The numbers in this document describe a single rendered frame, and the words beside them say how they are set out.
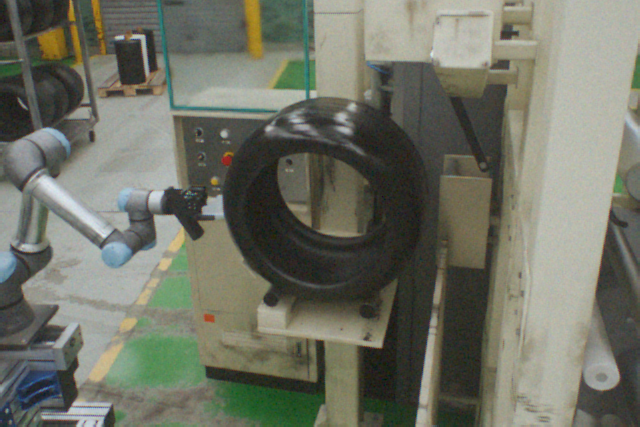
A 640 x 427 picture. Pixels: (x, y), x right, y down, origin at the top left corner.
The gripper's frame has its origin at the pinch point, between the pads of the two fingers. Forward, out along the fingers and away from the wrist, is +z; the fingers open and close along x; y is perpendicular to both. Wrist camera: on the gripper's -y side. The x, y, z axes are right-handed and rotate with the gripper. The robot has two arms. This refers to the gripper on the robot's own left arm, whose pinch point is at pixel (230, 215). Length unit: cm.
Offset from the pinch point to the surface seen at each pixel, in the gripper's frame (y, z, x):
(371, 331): -30, 43, -6
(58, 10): 20, -299, 336
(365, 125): 31, 41, -5
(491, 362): -56, 79, 21
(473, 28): 61, 66, -44
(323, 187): -0.2, 21.8, 26.3
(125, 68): -74, -370, 540
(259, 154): 23.9, 14.7, -11.4
